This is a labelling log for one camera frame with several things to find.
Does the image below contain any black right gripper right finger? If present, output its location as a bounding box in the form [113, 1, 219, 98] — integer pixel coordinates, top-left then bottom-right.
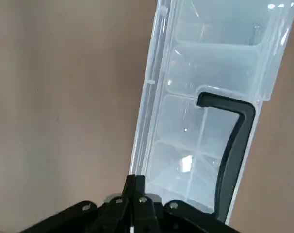
[134, 175, 240, 233]

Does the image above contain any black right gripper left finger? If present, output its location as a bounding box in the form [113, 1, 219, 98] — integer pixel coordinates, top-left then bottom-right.
[20, 174, 136, 233]

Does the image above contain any clear plastic box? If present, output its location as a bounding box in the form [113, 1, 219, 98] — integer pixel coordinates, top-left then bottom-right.
[129, 0, 294, 225]

